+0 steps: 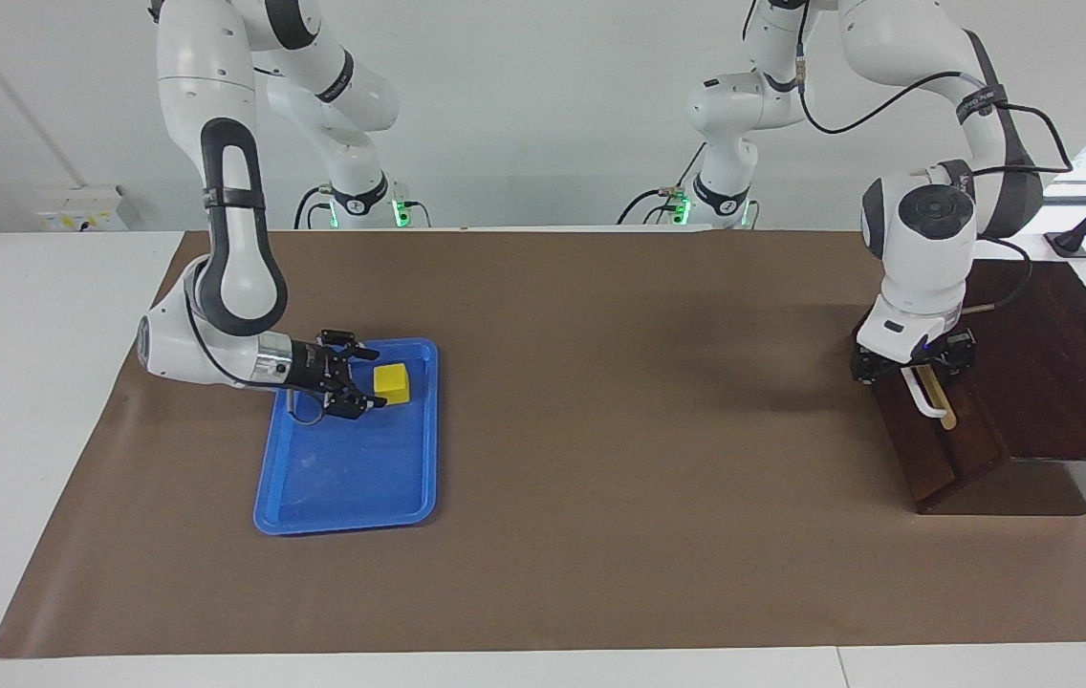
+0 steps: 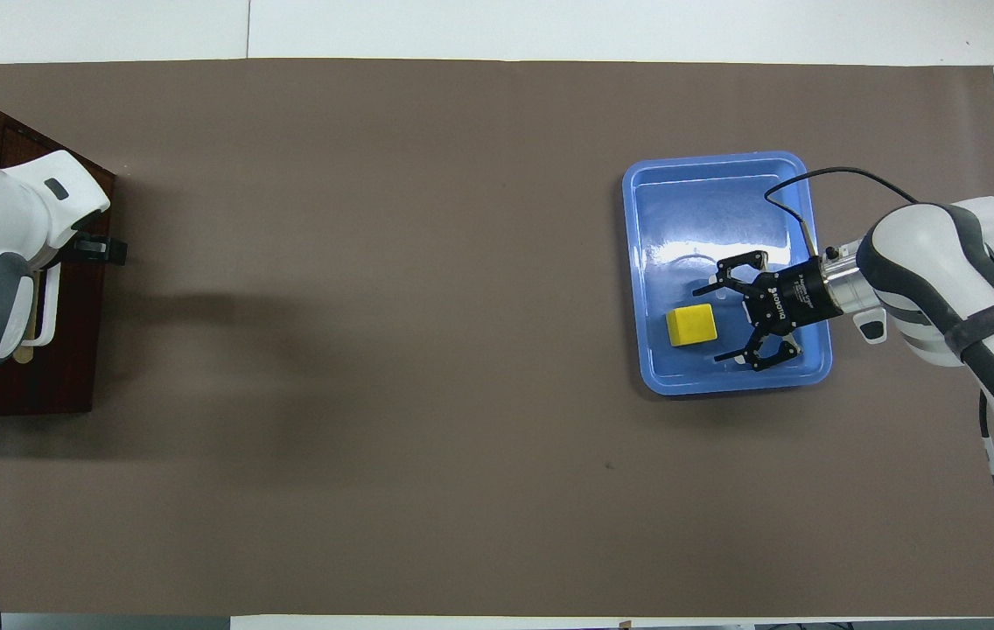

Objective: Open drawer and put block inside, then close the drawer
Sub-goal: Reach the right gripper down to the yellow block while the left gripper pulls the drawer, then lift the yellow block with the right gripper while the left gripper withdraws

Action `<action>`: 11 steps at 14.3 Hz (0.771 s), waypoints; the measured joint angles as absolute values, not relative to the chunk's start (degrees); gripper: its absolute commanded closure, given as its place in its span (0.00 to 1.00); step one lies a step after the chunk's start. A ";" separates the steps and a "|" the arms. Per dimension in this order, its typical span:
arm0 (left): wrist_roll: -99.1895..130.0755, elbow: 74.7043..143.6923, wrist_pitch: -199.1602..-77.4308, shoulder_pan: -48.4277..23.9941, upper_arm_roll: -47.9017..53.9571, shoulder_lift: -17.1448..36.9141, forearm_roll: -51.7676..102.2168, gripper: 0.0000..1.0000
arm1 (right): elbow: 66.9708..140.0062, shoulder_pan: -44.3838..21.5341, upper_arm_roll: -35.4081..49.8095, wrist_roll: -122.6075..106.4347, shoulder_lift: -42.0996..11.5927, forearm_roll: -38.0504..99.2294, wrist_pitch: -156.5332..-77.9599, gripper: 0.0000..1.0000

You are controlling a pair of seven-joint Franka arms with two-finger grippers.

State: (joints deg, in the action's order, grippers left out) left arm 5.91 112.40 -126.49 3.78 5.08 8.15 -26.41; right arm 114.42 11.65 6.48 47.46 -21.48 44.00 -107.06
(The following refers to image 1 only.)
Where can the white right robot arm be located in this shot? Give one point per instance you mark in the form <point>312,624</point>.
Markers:
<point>237,277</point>

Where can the blue plastic tray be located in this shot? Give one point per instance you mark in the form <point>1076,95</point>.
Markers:
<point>352,468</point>

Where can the yellow cube block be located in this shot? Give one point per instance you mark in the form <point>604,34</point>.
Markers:
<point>391,384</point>

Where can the brown paper table mat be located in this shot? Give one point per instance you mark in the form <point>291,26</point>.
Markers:
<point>600,478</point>

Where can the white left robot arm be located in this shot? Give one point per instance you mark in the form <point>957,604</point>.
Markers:
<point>925,268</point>

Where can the dark wooden drawer cabinet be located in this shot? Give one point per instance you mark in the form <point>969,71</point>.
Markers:
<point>1069,382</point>

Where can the white wall socket box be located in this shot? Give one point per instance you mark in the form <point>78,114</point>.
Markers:
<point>75,210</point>

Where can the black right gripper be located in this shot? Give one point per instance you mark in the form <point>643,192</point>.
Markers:
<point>309,368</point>

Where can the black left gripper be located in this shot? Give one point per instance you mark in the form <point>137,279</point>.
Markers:
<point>921,358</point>

